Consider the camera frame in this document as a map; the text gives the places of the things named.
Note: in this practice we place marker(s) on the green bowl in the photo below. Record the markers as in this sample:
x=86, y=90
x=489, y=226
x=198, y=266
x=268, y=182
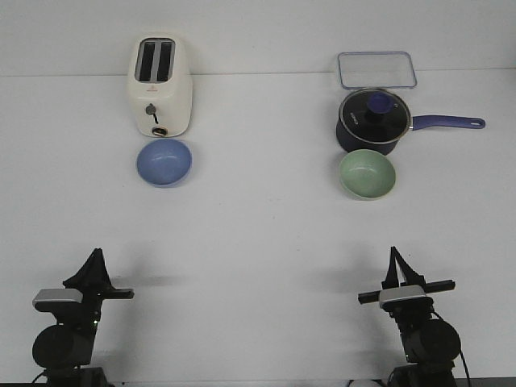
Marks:
x=367, y=174

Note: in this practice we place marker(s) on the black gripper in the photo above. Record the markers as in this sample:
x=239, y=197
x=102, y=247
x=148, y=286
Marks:
x=410, y=278
x=94, y=294

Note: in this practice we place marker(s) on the clear plastic container blue rim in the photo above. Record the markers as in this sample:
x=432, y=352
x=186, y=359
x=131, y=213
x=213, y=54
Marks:
x=386, y=70

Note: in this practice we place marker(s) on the blue bowl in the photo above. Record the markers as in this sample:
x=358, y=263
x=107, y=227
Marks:
x=164, y=163

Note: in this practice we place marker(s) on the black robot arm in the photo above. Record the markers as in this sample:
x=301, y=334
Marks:
x=430, y=343
x=64, y=350

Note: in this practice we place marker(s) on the glass pot lid blue knob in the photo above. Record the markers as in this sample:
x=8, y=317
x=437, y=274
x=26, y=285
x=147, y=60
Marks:
x=375, y=116

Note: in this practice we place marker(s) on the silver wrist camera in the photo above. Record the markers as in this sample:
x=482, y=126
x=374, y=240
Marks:
x=47, y=300
x=400, y=294

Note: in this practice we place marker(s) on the dark blue saucepan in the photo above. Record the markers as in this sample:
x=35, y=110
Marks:
x=349, y=143

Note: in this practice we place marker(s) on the cream two-slot toaster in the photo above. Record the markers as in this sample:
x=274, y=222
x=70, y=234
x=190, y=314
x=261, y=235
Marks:
x=160, y=86

